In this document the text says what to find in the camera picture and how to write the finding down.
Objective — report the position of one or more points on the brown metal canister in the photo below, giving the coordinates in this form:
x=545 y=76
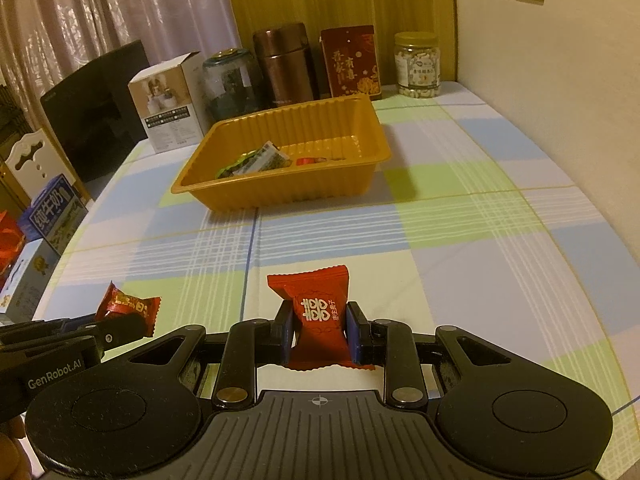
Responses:
x=284 y=55

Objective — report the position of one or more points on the person's hand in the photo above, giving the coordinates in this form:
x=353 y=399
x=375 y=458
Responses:
x=14 y=463

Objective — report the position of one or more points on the pink curtain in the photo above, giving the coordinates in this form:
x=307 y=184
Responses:
x=44 y=41

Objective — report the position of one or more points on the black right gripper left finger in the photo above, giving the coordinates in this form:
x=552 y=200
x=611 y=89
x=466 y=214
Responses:
x=250 y=345

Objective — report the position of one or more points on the silver green snack pouch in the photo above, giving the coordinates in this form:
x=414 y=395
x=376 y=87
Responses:
x=235 y=167

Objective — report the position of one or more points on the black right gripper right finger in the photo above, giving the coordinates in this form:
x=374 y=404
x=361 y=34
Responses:
x=388 y=344

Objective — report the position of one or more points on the red white striped candy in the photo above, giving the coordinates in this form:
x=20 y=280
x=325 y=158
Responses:
x=303 y=161

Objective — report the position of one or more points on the dark glass jar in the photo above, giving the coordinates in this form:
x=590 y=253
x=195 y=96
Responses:
x=234 y=84

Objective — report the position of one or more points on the cashew nut jar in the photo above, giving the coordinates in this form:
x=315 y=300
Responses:
x=417 y=60

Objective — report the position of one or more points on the grey white snack packet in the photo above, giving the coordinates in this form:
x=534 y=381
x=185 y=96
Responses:
x=268 y=157

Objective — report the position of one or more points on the orange red gift box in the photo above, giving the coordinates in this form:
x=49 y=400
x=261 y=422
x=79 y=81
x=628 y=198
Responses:
x=12 y=241

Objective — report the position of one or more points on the blue milk carton box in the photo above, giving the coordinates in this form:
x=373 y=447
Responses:
x=54 y=215

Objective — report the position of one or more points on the checked pastel tablecloth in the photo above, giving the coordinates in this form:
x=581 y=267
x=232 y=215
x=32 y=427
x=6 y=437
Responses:
x=468 y=224

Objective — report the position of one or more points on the red candy packet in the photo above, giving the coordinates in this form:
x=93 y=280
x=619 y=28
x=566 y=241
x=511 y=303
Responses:
x=319 y=301

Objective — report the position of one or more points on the light blue carton box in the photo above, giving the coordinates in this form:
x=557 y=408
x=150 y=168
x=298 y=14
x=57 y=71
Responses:
x=24 y=287

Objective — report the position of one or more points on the red orange candy wrapper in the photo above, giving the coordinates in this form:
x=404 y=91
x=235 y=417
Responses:
x=115 y=302

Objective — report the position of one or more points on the red gift tin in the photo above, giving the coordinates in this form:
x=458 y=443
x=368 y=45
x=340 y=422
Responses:
x=349 y=54

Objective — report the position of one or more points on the white product box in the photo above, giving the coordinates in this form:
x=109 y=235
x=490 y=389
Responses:
x=170 y=99

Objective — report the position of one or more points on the white wooden chair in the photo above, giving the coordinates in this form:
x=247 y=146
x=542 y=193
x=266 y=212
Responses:
x=34 y=162

